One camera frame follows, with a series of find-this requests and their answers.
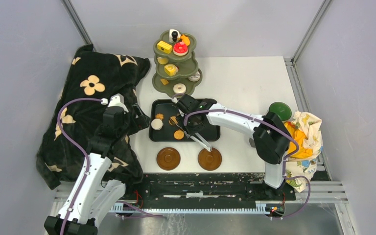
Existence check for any patterned white yellow cloth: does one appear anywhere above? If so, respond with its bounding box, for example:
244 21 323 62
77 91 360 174
284 111 323 192

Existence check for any white glazed donut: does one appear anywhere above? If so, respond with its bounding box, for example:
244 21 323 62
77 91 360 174
188 71 201 82
173 83 187 94

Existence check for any round tan biscuit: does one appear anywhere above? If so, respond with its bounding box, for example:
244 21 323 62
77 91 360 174
173 130 185 140
168 116 178 126

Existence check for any orange fish-shaped pastry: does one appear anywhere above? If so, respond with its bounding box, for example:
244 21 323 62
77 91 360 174
180 35 190 46

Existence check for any white round cake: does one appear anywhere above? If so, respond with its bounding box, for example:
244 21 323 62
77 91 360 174
151 118 164 131

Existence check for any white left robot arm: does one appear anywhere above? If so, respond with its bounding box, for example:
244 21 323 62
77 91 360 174
44 94 149 235

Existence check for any green three-tier serving stand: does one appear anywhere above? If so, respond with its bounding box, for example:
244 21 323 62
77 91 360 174
152 30 203 97

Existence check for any yellow swirl roll cake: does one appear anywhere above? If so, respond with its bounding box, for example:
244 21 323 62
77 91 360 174
164 64 179 77

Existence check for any brown wooden coaster left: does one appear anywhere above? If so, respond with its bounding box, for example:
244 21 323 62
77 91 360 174
156 147 181 171

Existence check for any black floral plush blanket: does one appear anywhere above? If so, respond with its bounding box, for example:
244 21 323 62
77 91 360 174
36 44 151 189

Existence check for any black rectangular tray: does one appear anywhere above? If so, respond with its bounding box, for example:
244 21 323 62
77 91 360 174
149 99 221 142

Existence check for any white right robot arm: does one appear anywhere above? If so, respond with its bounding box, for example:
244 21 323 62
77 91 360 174
171 94 293 200

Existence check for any yellow cream cupcake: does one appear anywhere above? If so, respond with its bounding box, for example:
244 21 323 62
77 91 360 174
157 56 169 65

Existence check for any round tan biscuit lower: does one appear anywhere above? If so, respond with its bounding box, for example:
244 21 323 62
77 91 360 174
173 130 185 140

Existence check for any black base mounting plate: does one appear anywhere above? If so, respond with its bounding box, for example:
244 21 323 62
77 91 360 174
124 172 296 201

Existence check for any small star cookie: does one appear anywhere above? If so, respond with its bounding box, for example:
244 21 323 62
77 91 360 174
155 113 164 120

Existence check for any brown wooden coaster right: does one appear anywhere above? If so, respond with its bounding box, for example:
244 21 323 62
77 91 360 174
197 148 222 171

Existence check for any white cake block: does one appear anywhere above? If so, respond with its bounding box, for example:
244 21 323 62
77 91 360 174
168 29 181 43

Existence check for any red glazed donut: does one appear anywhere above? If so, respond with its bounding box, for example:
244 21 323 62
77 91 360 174
173 42 189 56

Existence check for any yellow layered cake slice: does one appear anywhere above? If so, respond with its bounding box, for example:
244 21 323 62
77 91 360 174
157 41 173 54

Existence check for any round tan biscuit upper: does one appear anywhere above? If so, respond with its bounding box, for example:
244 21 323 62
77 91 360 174
168 116 178 126

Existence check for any steel tongs white handle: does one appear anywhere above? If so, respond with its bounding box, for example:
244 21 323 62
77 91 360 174
175 115 212 152

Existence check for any grey mug white inside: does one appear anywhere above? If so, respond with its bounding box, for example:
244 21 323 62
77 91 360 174
249 138 256 148

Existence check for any brown wooden coaster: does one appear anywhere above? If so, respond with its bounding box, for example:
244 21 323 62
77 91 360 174
156 147 181 171
197 148 222 171

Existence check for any rectangular tan cracker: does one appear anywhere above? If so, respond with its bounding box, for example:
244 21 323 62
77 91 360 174
160 78 169 86

